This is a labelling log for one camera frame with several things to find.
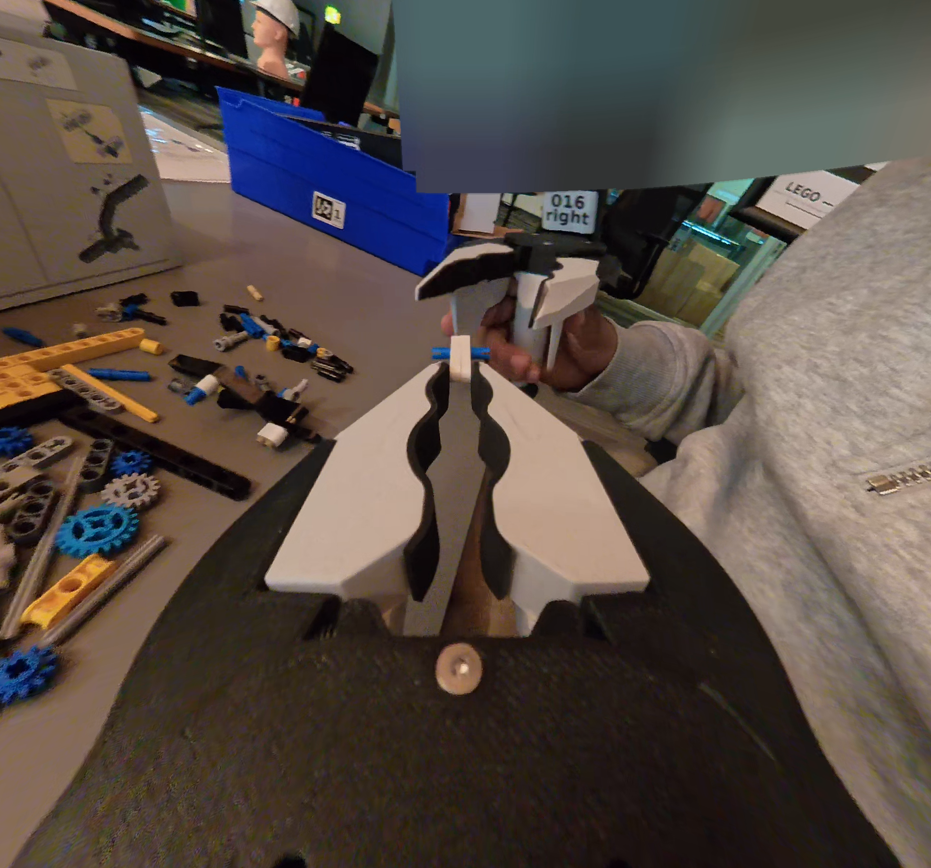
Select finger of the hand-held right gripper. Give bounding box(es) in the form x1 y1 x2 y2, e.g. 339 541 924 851
533 257 602 374
415 241 526 339

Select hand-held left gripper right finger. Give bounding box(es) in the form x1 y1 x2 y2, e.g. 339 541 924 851
469 362 650 638

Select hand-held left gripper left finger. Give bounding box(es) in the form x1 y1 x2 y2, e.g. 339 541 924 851
264 362 450 638

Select black lego frame assembly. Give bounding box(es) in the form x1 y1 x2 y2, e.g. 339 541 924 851
169 354 321 450

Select person's right forearm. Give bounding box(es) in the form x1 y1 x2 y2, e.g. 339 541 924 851
607 321 743 440

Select pile of small lego pins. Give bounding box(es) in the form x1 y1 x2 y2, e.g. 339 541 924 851
214 304 355 383

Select long black lego beam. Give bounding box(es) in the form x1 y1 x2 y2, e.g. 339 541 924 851
62 406 252 501

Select grey lego gear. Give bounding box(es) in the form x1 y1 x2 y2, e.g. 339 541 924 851
102 474 161 513

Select yellow lego axle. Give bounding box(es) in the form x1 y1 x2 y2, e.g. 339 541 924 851
62 365 160 424

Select grey lego axle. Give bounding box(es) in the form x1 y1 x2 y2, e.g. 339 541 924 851
40 535 170 647
0 457 84 640

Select large light blue lego gear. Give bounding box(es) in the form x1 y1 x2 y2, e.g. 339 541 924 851
54 504 139 558

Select dark grey short lego beam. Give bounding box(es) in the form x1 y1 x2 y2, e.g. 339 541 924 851
79 437 113 485
7 479 63 547

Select thin grey lego liftarm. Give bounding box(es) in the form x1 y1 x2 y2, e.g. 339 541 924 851
49 368 125 414

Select yellow lego connector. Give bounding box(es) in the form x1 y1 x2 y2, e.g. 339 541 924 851
20 554 117 629

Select black blue lego pin assembly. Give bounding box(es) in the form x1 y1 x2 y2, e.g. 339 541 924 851
96 292 167 325

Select light grey lego liftarm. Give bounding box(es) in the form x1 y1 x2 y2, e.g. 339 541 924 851
0 436 74 472

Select lego instruction booklet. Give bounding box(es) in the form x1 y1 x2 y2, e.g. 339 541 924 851
0 0 184 310

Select person's right hand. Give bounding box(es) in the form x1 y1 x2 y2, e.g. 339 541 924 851
440 293 621 394

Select black office chair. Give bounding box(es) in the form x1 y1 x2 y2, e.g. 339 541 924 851
604 188 692 302

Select brown cardboard boxes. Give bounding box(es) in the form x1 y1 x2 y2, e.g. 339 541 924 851
640 239 743 327

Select blue plastic bin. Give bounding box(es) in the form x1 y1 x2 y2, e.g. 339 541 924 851
217 86 452 278

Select person in grey hoodie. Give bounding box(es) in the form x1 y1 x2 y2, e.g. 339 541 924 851
640 159 931 868

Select black monitor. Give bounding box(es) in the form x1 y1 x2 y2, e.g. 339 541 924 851
300 20 379 127
191 0 250 58

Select mannequin head with white helmet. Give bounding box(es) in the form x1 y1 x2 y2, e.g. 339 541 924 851
249 0 301 80

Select white wall sign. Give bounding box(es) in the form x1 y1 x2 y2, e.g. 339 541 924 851
756 168 874 229

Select yellow lego frame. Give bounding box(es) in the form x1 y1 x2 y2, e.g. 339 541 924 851
0 328 145 407

